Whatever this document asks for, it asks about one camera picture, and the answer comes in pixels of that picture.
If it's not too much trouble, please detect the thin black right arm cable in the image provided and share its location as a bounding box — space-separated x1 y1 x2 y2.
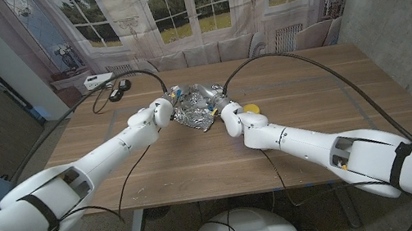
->
259 127 412 231

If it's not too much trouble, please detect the aluminum foil sheet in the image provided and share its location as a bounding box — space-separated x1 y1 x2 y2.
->
166 78 232 137

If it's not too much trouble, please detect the printed window scene backdrop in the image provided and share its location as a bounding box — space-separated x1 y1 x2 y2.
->
0 0 379 124

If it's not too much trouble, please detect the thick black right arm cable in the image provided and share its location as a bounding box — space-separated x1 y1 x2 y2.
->
216 30 412 178

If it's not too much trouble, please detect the black power adapter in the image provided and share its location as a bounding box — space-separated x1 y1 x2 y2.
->
107 87 125 103
117 78 133 93

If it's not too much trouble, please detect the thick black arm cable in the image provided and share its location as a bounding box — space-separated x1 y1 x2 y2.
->
216 30 412 178
0 64 179 187

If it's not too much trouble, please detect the thin black adapter cord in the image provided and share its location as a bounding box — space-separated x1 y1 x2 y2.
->
88 83 117 116

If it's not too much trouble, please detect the yellow plastic cup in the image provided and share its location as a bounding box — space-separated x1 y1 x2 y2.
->
241 102 262 118

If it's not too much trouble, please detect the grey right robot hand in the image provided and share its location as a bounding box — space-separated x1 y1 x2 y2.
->
194 79 233 117

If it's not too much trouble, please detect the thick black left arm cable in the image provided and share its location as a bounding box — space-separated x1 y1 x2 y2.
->
0 64 179 187

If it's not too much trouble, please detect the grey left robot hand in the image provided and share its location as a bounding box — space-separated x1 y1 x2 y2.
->
162 82 206 116

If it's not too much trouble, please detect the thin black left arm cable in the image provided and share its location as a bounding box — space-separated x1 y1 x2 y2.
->
18 144 165 231

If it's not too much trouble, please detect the white power strip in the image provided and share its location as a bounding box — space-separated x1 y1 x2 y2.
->
82 71 118 93

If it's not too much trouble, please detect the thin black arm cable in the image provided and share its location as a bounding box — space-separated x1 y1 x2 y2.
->
259 127 412 231
18 144 165 231

